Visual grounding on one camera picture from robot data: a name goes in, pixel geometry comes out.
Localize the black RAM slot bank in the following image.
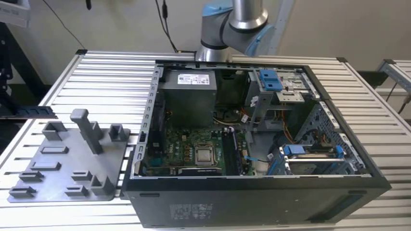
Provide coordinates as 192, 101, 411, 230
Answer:
223, 130, 239, 176

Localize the black desk leg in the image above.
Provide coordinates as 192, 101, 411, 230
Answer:
6, 24, 44, 87

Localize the grey plastic parts rack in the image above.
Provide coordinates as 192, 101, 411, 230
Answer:
6, 109, 132, 205

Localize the grey power supply unit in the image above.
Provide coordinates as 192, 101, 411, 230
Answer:
158, 69, 219, 128

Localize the green motherboard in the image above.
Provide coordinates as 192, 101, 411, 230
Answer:
140, 105, 258, 177

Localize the CPU socket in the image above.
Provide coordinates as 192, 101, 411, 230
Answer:
191, 142, 220, 167

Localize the silver CPU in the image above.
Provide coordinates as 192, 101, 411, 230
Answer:
196, 149, 215, 166

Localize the black graphics card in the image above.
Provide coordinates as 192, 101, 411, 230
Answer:
170, 166, 224, 177

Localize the blue drive latch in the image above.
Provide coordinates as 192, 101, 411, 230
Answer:
258, 69, 283, 92

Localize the black PC case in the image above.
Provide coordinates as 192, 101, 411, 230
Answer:
120, 59, 394, 229

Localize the metal drive cage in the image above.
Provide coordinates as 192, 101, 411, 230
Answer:
245, 68, 321, 132

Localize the blue disk carrier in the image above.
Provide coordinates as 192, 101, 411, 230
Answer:
279, 144, 345, 160

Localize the silver hard disk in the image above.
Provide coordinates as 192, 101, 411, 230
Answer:
287, 154, 337, 175

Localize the metal disk bay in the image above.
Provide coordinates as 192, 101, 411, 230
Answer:
266, 144, 367, 177

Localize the black box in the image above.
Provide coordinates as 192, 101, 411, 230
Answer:
357, 70, 390, 90

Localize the aluminium side table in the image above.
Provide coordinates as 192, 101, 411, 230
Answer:
374, 59, 411, 97

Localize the thin black wall cable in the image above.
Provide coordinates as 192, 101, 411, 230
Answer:
42, 0, 88, 51

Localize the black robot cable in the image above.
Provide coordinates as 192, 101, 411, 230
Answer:
155, 0, 180, 52

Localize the white yellow wire bundle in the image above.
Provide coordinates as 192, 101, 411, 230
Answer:
212, 107, 258, 126

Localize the orange red wire bundle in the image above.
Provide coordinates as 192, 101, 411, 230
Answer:
281, 109, 298, 145

